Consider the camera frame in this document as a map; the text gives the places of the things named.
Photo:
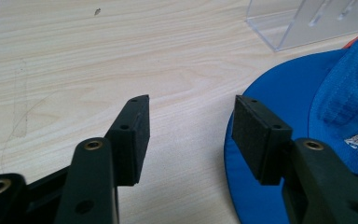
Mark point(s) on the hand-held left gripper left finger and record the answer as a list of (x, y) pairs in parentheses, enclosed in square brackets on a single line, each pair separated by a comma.
[(127, 146)]

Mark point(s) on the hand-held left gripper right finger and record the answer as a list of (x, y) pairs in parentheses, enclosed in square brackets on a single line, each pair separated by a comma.
[(254, 140)]

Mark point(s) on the blue and orange cap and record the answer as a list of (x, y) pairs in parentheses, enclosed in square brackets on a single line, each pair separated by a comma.
[(286, 81)]

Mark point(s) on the clear acrylic rack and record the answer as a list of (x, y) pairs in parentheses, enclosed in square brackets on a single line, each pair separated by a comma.
[(307, 28)]

